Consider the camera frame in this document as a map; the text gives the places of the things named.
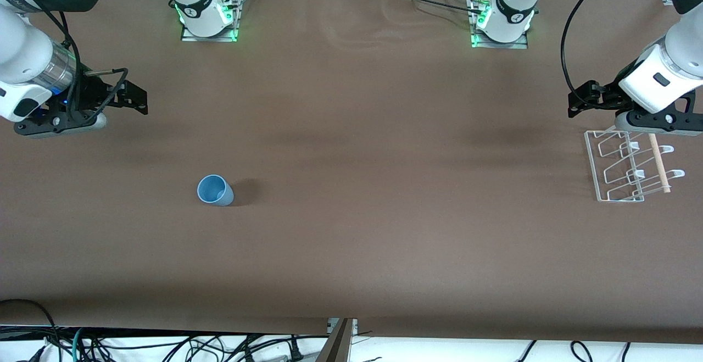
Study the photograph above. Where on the blue plastic cup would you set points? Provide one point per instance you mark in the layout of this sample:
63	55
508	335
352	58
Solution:
217	191

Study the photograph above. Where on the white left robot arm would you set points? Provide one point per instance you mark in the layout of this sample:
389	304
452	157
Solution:
653	79

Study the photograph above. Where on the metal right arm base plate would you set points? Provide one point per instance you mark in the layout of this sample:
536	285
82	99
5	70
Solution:
233	35

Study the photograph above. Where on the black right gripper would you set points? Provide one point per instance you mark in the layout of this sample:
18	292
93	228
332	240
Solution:
92	92

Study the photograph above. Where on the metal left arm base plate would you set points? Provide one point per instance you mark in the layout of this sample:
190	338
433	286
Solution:
522	44

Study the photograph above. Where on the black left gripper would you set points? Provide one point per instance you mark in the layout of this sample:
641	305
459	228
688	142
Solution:
606	97

